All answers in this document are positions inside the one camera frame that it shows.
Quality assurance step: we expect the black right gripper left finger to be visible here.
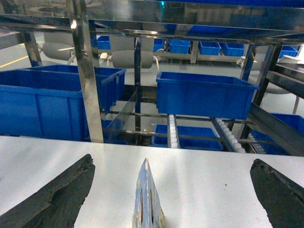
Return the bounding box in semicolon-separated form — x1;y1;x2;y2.
0;154;95;228

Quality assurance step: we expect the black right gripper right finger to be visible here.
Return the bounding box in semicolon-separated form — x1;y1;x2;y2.
250;159;304;228

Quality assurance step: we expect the flower gift bag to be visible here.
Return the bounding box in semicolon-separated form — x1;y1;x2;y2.
132;158;166;228

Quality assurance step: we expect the white roller conveyor track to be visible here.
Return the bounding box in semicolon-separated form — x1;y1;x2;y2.
212;118;246;153

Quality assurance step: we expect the blue crate on lower shelf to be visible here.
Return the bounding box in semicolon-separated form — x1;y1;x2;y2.
150;125;223;151

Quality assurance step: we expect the big blue crate behind table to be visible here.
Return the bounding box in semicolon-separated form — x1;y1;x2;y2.
0;65;126;142

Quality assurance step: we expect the small blue crate on rollers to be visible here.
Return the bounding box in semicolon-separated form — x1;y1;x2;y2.
156;72;259;120

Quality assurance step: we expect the grey office chair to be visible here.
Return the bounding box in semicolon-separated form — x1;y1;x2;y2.
99;49;163;69

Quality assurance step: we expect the perforated steel rack post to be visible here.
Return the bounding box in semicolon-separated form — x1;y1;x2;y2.
66;0;104;143

